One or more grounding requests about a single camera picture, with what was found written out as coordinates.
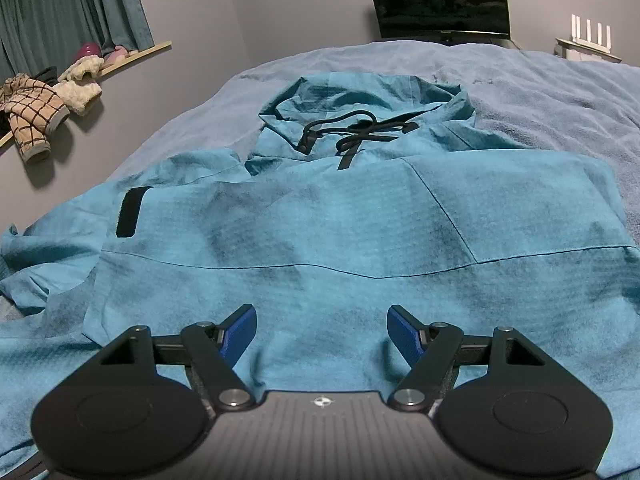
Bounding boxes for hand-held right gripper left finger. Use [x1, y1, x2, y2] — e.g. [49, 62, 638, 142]
[97, 304, 258, 413]

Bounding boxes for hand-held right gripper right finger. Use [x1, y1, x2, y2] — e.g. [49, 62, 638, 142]
[386, 304, 548, 413]

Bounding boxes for teal hoodie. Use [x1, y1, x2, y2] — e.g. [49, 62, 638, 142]
[0, 72, 640, 480]

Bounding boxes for light blue blanket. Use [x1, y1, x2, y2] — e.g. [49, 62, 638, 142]
[0, 40, 640, 480]

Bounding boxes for cream fleece garment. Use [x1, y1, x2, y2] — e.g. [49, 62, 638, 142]
[52, 55, 107, 118]

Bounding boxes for wooden window sill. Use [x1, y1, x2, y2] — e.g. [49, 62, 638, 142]
[0, 41, 173, 150]

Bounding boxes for beige checked jacket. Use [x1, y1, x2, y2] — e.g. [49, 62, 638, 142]
[0, 73, 71, 164]

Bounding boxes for pale pink plush toy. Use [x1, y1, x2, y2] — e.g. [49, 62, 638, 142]
[102, 45, 145, 67]

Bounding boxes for pink round toy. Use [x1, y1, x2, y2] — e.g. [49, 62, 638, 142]
[72, 42, 104, 62]

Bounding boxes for black monitor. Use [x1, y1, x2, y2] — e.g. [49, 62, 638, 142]
[365, 0, 521, 50]

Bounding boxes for white router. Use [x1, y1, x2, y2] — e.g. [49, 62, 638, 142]
[555, 14, 623, 64]

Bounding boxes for teal curtain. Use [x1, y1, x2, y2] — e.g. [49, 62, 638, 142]
[0, 0, 154, 80]

